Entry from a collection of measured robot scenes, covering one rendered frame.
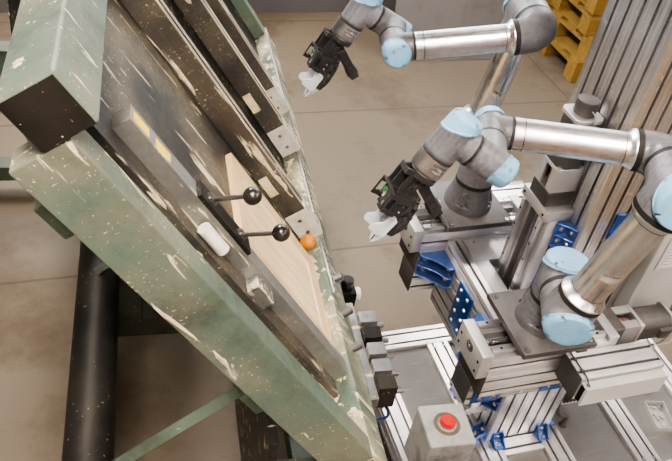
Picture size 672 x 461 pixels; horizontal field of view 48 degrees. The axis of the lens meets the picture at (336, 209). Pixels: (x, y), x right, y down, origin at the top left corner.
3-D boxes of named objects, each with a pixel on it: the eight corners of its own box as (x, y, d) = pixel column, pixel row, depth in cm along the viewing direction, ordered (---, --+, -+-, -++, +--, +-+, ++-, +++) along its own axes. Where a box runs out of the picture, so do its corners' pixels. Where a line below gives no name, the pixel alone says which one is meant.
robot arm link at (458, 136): (490, 136, 153) (457, 113, 151) (455, 175, 158) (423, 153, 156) (485, 121, 160) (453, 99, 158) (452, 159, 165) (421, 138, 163)
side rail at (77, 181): (332, 476, 181) (373, 458, 179) (7, 173, 109) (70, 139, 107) (328, 453, 185) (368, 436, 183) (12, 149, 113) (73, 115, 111)
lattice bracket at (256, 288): (262, 310, 169) (274, 304, 169) (247, 292, 165) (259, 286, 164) (260, 296, 172) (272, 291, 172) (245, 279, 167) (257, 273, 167)
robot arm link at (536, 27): (564, 62, 203) (383, 78, 203) (553, 43, 212) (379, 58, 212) (570, 22, 196) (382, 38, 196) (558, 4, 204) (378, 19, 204)
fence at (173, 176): (335, 380, 198) (348, 374, 198) (111, 128, 136) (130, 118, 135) (331, 365, 202) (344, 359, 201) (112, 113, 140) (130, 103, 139)
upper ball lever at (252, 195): (208, 212, 155) (261, 208, 148) (198, 201, 152) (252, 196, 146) (215, 198, 157) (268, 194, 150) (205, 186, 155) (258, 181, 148)
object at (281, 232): (238, 247, 163) (290, 245, 156) (229, 236, 160) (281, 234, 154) (244, 233, 165) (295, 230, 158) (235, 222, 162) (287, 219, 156)
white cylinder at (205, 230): (197, 235, 152) (218, 258, 157) (210, 229, 151) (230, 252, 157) (196, 225, 154) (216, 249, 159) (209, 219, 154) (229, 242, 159)
